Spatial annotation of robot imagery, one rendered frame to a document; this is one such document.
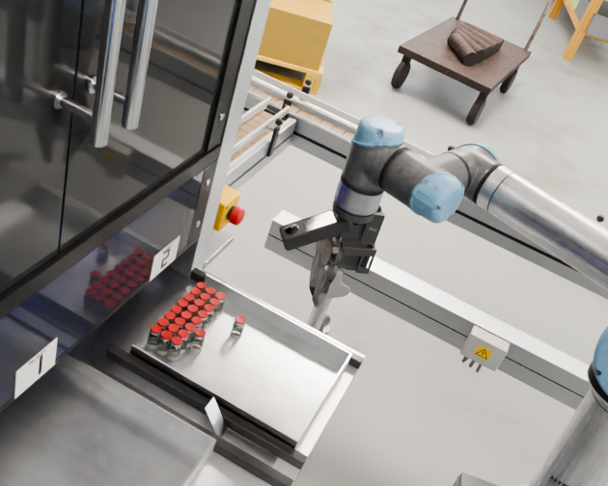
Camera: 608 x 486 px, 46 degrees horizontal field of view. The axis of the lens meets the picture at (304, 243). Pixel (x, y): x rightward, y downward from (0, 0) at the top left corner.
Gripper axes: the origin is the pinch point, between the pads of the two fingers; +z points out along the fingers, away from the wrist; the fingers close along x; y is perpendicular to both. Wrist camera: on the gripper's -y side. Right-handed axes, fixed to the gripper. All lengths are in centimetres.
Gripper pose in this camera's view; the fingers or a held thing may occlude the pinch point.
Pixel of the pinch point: (312, 295)
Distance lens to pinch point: 130.0
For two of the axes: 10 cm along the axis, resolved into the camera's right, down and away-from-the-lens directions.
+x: -1.7, -6.0, 7.8
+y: 9.5, 1.0, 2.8
